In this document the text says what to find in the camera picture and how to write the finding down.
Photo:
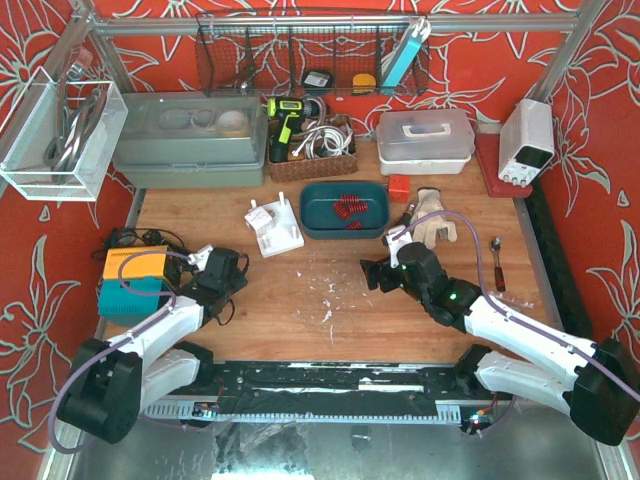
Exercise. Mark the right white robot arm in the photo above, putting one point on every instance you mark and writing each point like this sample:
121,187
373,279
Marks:
595,384

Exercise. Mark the teal plastic tray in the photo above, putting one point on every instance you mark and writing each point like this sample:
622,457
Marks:
320,222

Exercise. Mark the orange and teal device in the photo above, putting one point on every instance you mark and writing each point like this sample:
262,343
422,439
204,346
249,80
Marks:
133,279

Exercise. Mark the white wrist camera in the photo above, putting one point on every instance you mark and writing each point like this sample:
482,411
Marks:
200,258
395,239

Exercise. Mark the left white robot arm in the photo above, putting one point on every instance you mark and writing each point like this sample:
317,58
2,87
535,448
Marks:
111,382

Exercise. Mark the small white cube box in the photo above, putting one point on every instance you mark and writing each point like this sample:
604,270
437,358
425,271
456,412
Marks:
259,220

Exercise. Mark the white plastic storage box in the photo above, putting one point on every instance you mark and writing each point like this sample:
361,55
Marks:
424,142

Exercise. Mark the white power supply unit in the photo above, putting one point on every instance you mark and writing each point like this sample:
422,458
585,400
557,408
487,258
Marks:
526,143

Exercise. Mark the black wire mesh shelf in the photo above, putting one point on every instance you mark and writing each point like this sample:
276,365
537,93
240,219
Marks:
267,52

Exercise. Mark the white work glove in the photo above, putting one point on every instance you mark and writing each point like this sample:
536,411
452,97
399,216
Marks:
436,227

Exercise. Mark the clear acrylic wall bin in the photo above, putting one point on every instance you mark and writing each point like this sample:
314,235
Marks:
61,148

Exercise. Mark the light blue book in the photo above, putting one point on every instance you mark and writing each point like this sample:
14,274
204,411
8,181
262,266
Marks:
399,63

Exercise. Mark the red handled ratchet wrench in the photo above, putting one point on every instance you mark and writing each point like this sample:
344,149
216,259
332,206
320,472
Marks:
495,247

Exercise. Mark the orange red cube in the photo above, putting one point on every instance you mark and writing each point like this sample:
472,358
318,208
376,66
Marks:
399,188

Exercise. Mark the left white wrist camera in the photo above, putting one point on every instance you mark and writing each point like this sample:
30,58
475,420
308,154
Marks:
200,258

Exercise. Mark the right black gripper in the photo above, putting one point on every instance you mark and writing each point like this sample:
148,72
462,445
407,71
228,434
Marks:
382,275

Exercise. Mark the wicker basket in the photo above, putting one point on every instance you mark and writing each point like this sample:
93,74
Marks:
314,168

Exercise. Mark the green yellow cordless drill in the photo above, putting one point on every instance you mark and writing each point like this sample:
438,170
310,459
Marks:
290,114

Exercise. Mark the orange handled screwdriver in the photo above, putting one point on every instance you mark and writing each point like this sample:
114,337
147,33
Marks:
405,218

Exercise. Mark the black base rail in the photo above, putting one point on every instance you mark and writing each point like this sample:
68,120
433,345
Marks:
282,392

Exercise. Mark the grey plastic toolbox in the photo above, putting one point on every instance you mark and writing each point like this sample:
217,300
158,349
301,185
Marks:
188,140

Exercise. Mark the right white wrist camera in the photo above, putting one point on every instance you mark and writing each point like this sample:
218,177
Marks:
395,239

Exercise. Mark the white peg base plate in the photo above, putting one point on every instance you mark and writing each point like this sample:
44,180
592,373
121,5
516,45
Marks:
285,235

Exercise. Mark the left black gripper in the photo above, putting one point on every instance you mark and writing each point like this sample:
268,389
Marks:
220,293

